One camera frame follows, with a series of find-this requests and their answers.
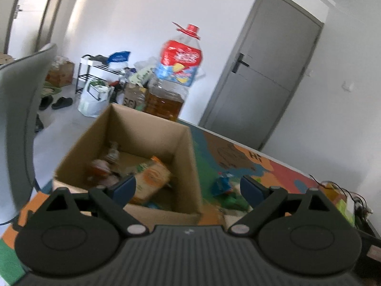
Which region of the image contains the black cable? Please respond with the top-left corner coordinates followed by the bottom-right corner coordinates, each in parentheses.
top-left (309, 174), bottom-right (373, 215)

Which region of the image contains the green candy packet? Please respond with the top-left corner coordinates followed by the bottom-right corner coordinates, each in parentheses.
top-left (218, 192), bottom-right (249, 211)

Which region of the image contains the purple mochi snack packet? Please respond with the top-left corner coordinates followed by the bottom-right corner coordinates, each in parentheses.
top-left (86, 159), bottom-right (120, 187)

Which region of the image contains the grey chair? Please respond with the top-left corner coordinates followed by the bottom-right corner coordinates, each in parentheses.
top-left (1, 43), bottom-right (57, 225)

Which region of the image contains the black shoe rack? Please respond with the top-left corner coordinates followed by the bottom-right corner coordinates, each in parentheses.
top-left (75, 54), bottom-right (123, 94)

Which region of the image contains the SF cardboard box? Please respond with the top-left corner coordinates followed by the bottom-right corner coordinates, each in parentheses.
top-left (123, 83), bottom-right (147, 111)

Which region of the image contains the open cardboard box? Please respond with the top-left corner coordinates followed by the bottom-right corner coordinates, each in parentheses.
top-left (52, 104), bottom-right (202, 229)

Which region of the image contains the colourful cartoon table mat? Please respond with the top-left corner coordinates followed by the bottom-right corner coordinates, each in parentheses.
top-left (0, 119), bottom-right (358, 284)

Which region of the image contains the grey door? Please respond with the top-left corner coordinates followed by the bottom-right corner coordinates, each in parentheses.
top-left (5, 0), bottom-right (62, 59)
top-left (200, 0), bottom-right (323, 150)

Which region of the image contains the panda pattern cushion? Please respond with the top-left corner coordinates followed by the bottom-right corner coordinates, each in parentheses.
top-left (129, 66), bottom-right (155, 87)

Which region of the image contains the white light switch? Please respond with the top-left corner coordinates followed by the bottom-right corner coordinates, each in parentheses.
top-left (342, 81), bottom-right (355, 92)

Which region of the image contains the yellow box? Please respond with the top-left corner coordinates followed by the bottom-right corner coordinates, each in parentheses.
top-left (319, 183), bottom-right (347, 205)

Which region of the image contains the white plastic bag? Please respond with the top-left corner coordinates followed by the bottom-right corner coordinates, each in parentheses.
top-left (77, 79), bottom-right (114, 118)

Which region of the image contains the black slipper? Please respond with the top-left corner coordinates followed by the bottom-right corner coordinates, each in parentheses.
top-left (52, 97), bottom-right (73, 110)

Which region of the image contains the green floor rug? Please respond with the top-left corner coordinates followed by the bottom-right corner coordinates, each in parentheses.
top-left (41, 81), bottom-right (61, 98)

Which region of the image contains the brown box on floor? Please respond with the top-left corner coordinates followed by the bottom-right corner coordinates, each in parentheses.
top-left (46, 61), bottom-right (75, 88)

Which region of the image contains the blue snack wrapper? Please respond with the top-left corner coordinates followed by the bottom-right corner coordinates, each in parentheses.
top-left (210, 172), bottom-right (233, 197)

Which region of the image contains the green tissue box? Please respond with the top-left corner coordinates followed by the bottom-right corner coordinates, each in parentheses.
top-left (336, 198), bottom-right (355, 227)

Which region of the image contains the blue bag on rack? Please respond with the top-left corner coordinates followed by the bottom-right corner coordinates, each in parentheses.
top-left (107, 51), bottom-right (130, 65)

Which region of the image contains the large iced tea bottle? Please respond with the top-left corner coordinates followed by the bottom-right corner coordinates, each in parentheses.
top-left (144, 24), bottom-right (203, 121)

